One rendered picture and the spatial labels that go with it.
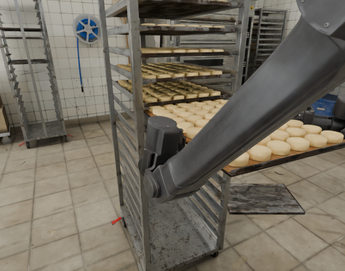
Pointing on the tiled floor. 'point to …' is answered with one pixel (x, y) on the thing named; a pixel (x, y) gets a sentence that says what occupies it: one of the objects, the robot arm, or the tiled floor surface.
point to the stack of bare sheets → (262, 200)
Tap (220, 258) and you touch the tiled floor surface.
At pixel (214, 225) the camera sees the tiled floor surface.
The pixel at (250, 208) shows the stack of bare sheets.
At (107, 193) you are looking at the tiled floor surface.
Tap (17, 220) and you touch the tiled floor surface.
